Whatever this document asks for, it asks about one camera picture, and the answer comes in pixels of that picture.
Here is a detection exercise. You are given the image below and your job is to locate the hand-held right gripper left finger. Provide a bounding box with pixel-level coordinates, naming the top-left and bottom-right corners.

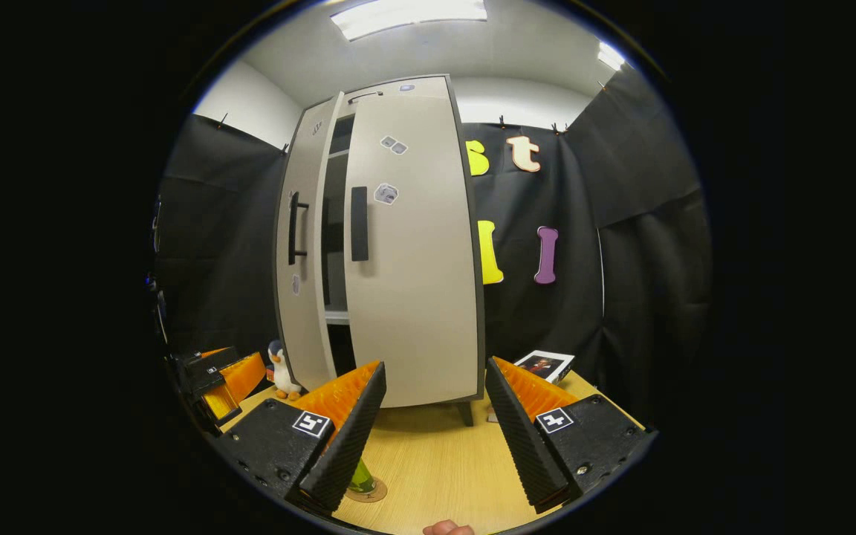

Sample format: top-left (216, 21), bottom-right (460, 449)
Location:
top-left (214, 361), bottom-right (388, 517)

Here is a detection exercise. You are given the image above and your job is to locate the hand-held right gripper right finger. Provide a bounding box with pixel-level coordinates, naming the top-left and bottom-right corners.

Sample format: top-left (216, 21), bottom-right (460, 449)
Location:
top-left (484, 357), bottom-right (658, 515)

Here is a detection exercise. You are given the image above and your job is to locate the green label drink bottle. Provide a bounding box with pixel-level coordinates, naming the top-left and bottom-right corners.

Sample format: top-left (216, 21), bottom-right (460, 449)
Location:
top-left (348, 457), bottom-right (378, 495)

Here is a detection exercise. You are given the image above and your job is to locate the round wooden coaster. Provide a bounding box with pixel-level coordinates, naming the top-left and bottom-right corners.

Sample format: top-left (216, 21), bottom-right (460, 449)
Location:
top-left (345, 478), bottom-right (389, 504)

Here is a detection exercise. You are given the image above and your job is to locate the grey cabinet door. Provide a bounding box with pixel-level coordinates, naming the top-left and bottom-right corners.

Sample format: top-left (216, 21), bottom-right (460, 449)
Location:
top-left (343, 93), bottom-right (483, 409)
top-left (275, 91), bottom-right (345, 392)

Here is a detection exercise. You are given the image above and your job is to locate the grey cabinet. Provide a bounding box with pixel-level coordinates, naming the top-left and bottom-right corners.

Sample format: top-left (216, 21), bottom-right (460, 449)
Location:
top-left (273, 74), bottom-right (487, 428)

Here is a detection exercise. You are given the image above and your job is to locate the white penguin plush toy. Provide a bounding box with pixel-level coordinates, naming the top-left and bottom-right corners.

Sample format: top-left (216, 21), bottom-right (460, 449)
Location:
top-left (267, 340), bottom-right (302, 401)

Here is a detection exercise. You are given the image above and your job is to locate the white-bordered book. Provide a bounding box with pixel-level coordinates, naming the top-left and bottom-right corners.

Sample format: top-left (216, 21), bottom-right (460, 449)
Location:
top-left (515, 350), bottom-right (575, 384)

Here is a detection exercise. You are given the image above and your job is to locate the black backdrop cloth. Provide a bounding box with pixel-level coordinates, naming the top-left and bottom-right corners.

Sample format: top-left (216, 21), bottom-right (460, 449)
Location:
top-left (152, 63), bottom-right (713, 439)

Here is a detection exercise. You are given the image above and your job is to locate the long ceiling light panel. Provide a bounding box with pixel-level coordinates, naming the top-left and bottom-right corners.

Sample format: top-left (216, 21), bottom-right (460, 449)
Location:
top-left (330, 0), bottom-right (488, 42)

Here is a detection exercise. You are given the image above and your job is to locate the small ceiling light panel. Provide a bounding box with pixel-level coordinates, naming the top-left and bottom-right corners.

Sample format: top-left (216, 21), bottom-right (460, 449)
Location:
top-left (597, 41), bottom-right (626, 73)

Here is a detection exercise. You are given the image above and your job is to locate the black left door handle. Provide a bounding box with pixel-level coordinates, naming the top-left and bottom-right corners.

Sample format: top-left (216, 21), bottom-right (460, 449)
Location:
top-left (288, 191), bottom-right (310, 266)

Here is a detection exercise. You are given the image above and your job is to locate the black door handle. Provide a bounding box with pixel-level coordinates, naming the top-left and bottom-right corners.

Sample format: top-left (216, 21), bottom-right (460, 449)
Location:
top-left (288, 191), bottom-right (310, 266)
top-left (351, 187), bottom-right (369, 262)

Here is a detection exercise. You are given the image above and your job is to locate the black right door handle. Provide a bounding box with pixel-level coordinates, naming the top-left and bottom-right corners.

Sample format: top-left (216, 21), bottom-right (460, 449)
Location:
top-left (351, 187), bottom-right (369, 262)

